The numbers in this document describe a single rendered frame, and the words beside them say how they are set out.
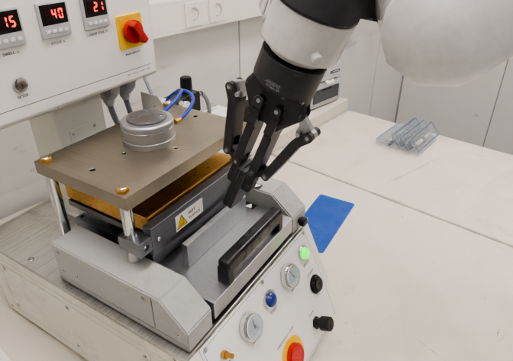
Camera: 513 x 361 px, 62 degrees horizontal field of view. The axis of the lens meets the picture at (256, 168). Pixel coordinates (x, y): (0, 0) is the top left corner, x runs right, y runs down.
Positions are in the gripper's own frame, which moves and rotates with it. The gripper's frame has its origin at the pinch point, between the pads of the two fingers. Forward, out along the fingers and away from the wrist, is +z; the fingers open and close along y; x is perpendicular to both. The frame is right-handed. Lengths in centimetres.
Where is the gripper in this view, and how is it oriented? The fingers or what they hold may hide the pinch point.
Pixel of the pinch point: (239, 184)
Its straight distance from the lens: 58.8
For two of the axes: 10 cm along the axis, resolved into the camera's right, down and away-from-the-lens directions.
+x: 5.2, -4.1, 7.5
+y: 7.9, 5.6, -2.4
